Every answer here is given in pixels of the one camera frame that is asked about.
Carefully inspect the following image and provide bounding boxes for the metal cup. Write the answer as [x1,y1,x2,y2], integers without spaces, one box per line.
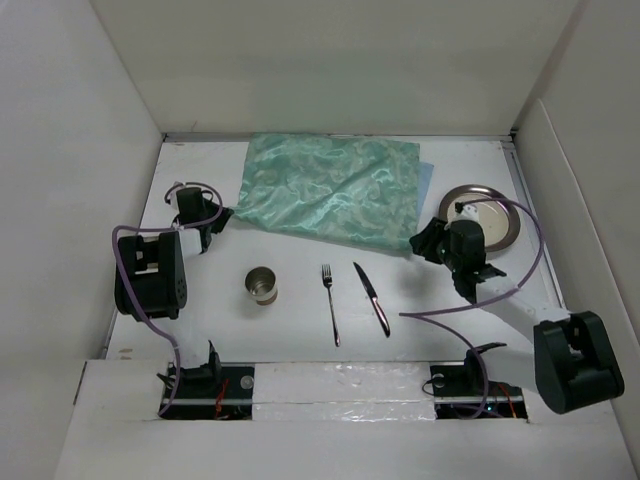
[244,266,278,306]

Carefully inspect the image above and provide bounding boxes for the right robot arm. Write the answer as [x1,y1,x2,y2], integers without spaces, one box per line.
[409,218,625,414]

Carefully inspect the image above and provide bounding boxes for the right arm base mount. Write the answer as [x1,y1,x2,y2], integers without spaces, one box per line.
[422,363,528,420]

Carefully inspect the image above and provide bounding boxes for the green patterned cloth placemat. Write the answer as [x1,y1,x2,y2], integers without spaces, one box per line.
[235,133,434,252]

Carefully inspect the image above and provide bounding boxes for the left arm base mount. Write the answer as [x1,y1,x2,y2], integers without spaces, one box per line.
[157,363,255,421]

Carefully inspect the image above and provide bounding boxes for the metal plate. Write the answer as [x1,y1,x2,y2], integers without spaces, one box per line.
[438,184,521,253]

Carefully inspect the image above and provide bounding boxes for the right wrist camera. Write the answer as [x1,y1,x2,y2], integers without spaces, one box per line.
[450,202,480,223]

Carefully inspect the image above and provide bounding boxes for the silver table knife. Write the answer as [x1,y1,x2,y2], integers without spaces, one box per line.
[353,262,391,338]

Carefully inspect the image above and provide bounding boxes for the silver fork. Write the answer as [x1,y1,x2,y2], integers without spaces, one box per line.
[321,264,341,348]

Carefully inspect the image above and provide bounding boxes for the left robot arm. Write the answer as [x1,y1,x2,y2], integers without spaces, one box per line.
[111,182,234,398]

